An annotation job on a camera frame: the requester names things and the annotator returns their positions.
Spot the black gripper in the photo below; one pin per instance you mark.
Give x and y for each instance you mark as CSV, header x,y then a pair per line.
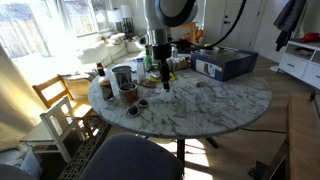
x,y
161,52

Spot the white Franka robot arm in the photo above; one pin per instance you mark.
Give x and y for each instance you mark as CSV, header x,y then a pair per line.
x,y
170,13

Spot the transparent cup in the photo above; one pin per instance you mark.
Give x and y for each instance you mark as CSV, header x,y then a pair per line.
x,y
165,96

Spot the brown ceramic cup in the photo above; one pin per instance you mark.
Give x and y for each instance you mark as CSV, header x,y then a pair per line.
x,y
128,94

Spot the grey metal cup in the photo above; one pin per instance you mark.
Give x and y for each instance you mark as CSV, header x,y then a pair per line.
x,y
122,76

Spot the yellow packet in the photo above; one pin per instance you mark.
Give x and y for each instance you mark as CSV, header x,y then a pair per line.
x,y
154,79

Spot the crumpled white cloth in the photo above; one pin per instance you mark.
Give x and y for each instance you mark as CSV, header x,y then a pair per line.
x,y
178,63

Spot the red snack wrapper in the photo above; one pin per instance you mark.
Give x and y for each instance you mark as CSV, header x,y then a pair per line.
x,y
146,84

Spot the green glass bottle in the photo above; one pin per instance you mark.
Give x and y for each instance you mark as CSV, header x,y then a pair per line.
x,y
148,60

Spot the white bottle blue cap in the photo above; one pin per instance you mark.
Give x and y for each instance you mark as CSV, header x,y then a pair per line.
x,y
141,70

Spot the orange stuffed toy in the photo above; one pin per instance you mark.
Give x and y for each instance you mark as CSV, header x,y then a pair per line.
x,y
199,34

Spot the wooden chair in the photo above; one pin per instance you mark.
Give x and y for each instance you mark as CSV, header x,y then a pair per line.
x,y
192,28
55,83

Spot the red capped sauce bottle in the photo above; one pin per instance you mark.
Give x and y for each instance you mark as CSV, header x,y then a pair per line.
x,y
105,85

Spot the striped blanket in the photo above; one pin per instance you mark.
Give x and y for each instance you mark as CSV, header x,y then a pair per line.
x,y
116,38

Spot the dark blue shoebox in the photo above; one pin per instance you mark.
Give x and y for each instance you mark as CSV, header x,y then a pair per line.
x,y
226,68

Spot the white sofa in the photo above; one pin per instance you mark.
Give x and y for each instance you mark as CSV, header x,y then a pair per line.
x,y
96,53

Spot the white table lamp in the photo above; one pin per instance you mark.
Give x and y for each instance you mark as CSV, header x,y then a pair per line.
x,y
126,10
115,16

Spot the black table leg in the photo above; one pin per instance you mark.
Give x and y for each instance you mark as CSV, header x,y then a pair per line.
x,y
180,150

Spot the grey upholstered chair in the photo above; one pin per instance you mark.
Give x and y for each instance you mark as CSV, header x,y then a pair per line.
x,y
133,160

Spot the white door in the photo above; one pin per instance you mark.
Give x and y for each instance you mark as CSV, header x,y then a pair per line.
x,y
241,21

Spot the patterned rug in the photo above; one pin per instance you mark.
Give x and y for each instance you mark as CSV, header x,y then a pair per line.
x,y
83,153

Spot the white small chair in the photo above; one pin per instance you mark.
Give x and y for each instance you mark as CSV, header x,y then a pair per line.
x,y
55,115

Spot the white drawer cabinet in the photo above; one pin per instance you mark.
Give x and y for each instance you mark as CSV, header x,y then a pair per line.
x,y
293,65

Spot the dark hanging jacket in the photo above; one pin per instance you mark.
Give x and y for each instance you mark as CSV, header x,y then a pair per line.
x,y
288,20

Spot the red item on cabinet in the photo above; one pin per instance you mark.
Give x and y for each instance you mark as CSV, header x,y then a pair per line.
x,y
309,36

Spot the wooden bench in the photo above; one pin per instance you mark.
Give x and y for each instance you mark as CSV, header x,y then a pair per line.
x,y
305,133

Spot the beige curtain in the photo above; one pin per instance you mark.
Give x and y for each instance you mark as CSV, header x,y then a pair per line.
x,y
13,110

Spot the white plastic bag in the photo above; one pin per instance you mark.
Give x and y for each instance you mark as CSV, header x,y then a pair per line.
x,y
30,164

